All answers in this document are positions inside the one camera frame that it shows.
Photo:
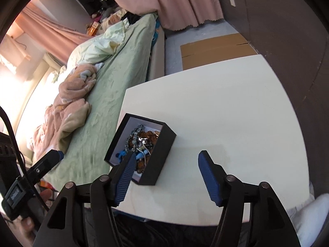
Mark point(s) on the orange box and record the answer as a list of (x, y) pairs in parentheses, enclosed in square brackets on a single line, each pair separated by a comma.
[(93, 28)]

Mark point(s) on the green bed sheet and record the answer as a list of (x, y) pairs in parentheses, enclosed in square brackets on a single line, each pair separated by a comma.
[(115, 82)]

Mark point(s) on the white wall socket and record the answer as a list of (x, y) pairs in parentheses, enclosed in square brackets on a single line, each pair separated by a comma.
[(232, 2)]

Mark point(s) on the pink fleece blanket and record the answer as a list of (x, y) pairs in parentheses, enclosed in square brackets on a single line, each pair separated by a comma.
[(69, 95)]

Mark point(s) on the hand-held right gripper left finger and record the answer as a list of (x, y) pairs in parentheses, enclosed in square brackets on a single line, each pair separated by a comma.
[(126, 180)]

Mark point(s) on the black jewelry box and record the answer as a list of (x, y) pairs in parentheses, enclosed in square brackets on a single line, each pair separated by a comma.
[(159, 159)]

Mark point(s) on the flat cardboard sheet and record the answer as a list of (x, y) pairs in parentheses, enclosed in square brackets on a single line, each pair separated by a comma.
[(218, 51)]

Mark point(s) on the pink curtain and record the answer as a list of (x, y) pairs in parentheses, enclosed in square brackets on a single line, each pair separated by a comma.
[(174, 2), (51, 30)]

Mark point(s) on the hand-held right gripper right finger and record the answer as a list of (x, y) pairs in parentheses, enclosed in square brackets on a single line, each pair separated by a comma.
[(209, 180)]

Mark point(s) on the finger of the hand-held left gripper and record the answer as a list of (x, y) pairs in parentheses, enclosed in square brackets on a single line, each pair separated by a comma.
[(46, 162)]

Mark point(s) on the white pillow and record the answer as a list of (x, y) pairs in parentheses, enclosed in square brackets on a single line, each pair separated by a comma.
[(305, 216)]

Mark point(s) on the pale green pillow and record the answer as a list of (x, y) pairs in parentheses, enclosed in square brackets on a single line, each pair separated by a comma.
[(102, 43)]

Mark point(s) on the person's left hand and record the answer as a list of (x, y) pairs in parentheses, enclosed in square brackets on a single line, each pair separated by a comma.
[(25, 227)]

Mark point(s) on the white bed base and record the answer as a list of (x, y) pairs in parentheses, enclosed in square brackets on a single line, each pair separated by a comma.
[(158, 56)]

